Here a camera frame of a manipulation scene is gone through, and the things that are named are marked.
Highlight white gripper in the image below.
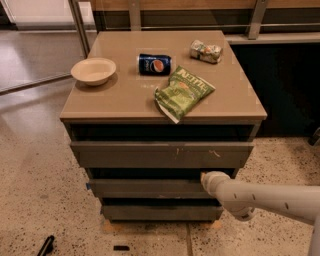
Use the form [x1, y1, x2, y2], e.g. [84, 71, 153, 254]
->
[200, 171, 230, 197]

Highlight grey drawer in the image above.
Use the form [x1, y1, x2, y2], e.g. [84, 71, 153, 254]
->
[71, 141, 253, 169]
[102, 205, 223, 221]
[89, 179, 210, 199]

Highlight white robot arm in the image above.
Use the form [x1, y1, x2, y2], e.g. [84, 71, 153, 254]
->
[201, 171, 320, 256]

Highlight grey top drawer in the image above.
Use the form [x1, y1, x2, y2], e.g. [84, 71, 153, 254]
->
[71, 141, 253, 169]

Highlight grey drawer cabinet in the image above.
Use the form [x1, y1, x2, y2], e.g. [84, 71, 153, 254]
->
[60, 31, 267, 211]

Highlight grey bottom drawer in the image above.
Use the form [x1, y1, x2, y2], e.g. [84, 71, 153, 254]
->
[102, 205, 223, 221]

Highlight green chip bag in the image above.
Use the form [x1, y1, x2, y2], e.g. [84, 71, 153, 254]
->
[154, 66, 216, 124]

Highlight dark object at right edge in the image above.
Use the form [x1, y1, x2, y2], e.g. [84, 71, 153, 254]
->
[308, 127, 320, 146]

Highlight white wrapped snack packet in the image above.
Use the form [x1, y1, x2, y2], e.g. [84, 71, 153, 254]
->
[190, 40, 223, 64]

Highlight blue pepsi can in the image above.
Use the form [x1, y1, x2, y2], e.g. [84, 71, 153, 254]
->
[138, 54, 171, 75]

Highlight cream white bowl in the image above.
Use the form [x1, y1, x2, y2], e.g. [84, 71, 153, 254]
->
[71, 58, 116, 86]

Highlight black object on floor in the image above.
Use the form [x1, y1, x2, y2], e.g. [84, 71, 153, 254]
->
[37, 235, 55, 256]

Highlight grey metal railing frame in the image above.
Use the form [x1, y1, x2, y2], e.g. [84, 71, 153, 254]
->
[67, 0, 320, 54]

